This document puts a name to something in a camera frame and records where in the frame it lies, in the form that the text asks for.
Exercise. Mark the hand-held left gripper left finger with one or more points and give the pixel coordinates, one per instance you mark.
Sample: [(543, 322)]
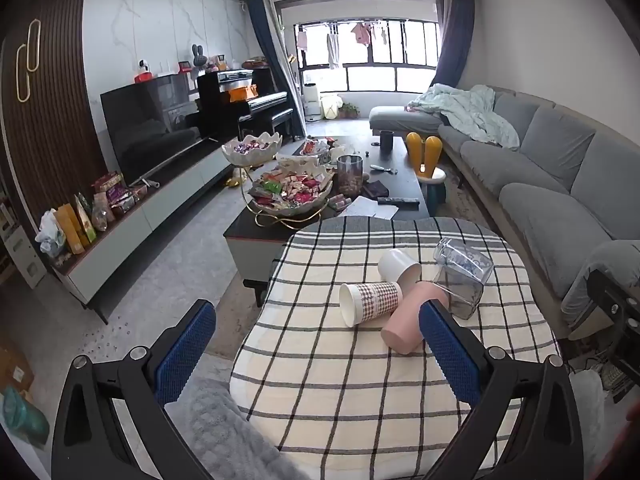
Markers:
[(184, 352)]

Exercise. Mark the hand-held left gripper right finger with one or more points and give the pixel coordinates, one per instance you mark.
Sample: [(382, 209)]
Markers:
[(450, 355)]

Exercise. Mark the pink cup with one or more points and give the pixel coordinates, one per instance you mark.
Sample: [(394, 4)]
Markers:
[(406, 325)]

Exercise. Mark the clear plastic cup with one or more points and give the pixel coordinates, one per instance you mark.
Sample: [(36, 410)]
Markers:
[(462, 275)]

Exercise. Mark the houndstooth paper cup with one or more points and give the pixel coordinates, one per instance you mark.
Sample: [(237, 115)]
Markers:
[(375, 301)]

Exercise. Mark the white cup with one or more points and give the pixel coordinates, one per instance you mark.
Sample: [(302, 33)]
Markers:
[(397, 264)]

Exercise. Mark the grey fluffy rug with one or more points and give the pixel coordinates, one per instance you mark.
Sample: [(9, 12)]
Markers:
[(215, 435)]

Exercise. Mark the plaid table cloth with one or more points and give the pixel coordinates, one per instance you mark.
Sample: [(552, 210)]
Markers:
[(325, 390)]

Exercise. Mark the white television cabinet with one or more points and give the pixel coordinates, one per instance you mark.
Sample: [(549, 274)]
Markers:
[(150, 220)]

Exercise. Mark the black remote control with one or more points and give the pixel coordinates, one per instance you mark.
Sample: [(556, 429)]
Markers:
[(398, 201)]

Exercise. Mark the green snack bag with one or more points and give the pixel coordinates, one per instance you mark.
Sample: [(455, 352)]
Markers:
[(85, 217)]

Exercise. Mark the white papers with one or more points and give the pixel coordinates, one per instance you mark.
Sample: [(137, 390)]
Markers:
[(367, 207)]

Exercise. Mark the orange snack bag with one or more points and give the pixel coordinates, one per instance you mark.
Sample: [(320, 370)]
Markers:
[(70, 227)]

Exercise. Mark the teal plastic bag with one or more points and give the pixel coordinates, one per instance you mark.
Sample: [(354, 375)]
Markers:
[(25, 415)]

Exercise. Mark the cardboard box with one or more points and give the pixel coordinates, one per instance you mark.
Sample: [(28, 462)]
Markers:
[(12, 365)]

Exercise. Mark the red snack bags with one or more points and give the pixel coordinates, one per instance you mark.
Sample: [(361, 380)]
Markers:
[(117, 192)]

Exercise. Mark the black equipment stand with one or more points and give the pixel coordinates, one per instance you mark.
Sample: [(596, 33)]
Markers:
[(617, 310)]

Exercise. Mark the white plastic bag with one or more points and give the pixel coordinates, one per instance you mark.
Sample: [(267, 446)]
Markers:
[(49, 232)]

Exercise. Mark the dark wallet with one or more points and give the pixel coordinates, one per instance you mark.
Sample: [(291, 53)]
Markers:
[(376, 190)]

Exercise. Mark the tiered snack tray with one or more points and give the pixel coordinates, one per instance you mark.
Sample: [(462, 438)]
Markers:
[(290, 192)]

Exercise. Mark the metal spoon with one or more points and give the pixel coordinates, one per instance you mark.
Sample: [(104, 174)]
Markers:
[(382, 167)]

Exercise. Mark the dark coffee table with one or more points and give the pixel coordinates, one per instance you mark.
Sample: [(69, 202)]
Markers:
[(400, 157)]

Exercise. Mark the glass jar of nuts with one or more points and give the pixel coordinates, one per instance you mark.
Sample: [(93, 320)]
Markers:
[(349, 177)]

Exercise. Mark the yellow bunny stool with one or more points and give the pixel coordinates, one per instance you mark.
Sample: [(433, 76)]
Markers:
[(425, 152)]

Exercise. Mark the grey sofa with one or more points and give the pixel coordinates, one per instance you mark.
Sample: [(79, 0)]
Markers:
[(540, 165)]

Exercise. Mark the dark mug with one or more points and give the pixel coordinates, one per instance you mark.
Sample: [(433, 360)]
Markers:
[(386, 138)]

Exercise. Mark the flat screen television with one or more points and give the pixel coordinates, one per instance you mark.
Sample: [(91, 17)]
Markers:
[(150, 125)]

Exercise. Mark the light green blanket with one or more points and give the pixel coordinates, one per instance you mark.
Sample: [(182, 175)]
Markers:
[(475, 110)]

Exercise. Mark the black piano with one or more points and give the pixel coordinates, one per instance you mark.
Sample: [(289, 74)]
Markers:
[(235, 105)]

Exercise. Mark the potted plant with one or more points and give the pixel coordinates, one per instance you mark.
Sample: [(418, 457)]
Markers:
[(349, 110)]

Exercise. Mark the yellow bin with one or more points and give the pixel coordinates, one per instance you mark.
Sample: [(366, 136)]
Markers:
[(330, 106)]

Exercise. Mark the white air purifier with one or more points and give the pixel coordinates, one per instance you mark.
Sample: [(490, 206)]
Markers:
[(311, 102)]

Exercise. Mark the grey bunny figure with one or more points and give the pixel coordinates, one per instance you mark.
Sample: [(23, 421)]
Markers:
[(199, 57)]

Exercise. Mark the blue curtain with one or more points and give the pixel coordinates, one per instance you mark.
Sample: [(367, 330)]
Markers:
[(456, 35), (265, 35)]

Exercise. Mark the hanging laundry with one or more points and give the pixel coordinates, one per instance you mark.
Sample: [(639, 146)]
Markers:
[(332, 47)]

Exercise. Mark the white security camera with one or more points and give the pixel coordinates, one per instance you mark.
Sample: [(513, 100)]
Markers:
[(144, 66)]

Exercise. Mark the gold clip wall decor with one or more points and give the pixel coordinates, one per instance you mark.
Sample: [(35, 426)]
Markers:
[(18, 75), (38, 45)]

